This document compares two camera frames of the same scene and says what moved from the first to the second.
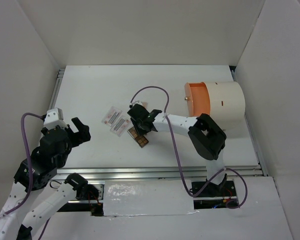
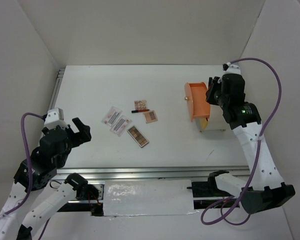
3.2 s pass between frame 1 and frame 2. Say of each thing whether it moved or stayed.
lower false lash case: stayed
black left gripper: stayed
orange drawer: stayed
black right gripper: moved
